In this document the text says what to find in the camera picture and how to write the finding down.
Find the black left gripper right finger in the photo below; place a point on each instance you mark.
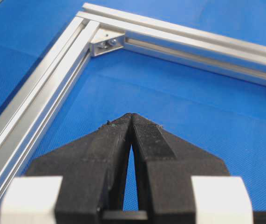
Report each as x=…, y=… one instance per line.
x=164, y=165

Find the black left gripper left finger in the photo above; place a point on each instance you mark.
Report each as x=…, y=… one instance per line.
x=93, y=168

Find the aluminium extrusion frame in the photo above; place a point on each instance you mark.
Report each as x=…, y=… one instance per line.
x=27, y=117

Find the silver corner bracket with bolts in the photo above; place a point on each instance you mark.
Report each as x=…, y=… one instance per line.
x=105, y=41

